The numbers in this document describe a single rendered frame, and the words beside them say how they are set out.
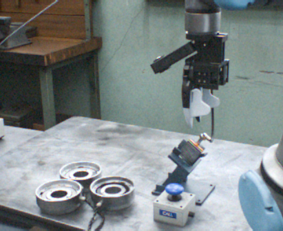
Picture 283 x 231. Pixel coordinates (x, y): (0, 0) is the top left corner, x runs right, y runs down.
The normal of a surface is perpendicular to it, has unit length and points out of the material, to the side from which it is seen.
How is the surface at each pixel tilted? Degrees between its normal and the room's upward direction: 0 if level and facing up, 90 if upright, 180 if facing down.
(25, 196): 0
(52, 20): 90
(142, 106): 90
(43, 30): 90
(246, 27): 90
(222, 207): 0
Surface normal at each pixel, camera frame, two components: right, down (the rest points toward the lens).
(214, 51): -0.47, 0.30
